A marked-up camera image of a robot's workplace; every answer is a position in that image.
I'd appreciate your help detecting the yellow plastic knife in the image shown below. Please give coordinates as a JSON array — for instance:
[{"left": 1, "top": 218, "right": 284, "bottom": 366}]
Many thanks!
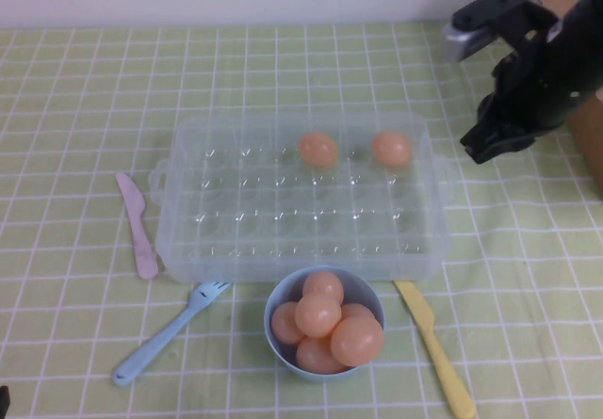
[{"left": 394, "top": 280, "right": 477, "bottom": 419}]

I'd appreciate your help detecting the light blue bowl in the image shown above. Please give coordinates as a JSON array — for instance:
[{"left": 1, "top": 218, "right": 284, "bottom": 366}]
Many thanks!
[{"left": 263, "top": 266, "right": 386, "bottom": 385}]

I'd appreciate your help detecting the light blue plastic fork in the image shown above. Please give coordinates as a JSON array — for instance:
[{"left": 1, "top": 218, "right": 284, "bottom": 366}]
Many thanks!
[{"left": 111, "top": 281, "right": 232, "bottom": 387}]

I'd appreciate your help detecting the orange egg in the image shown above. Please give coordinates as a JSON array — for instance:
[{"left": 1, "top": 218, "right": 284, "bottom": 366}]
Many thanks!
[
  {"left": 370, "top": 130, "right": 413, "bottom": 167},
  {"left": 299, "top": 131, "right": 339, "bottom": 169},
  {"left": 295, "top": 336, "right": 348, "bottom": 376},
  {"left": 270, "top": 300, "right": 305, "bottom": 346},
  {"left": 294, "top": 292, "right": 343, "bottom": 338},
  {"left": 301, "top": 270, "right": 345, "bottom": 305},
  {"left": 329, "top": 315, "right": 384, "bottom": 368},
  {"left": 339, "top": 302, "right": 378, "bottom": 326}
]

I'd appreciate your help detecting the pink plastic knife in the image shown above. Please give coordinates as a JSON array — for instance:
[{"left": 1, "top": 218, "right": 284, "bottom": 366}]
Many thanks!
[{"left": 115, "top": 171, "right": 160, "bottom": 281}]

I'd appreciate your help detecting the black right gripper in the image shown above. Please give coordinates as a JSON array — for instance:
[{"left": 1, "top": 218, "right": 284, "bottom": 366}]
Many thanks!
[{"left": 460, "top": 27, "right": 581, "bottom": 165}]

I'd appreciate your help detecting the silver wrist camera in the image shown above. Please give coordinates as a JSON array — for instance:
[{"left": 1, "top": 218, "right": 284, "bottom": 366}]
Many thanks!
[{"left": 441, "top": 19, "right": 501, "bottom": 64}]

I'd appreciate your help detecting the clear plastic egg box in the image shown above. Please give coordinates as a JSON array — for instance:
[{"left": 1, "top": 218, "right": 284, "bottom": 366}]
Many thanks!
[{"left": 148, "top": 111, "right": 457, "bottom": 284}]

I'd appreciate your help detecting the black camera bracket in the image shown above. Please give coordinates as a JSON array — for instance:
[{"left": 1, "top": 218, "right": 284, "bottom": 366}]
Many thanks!
[{"left": 450, "top": 0, "right": 557, "bottom": 57}]

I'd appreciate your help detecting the brown cardboard box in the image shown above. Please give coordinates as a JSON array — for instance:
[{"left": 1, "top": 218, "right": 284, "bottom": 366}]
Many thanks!
[{"left": 520, "top": 0, "right": 603, "bottom": 181}]

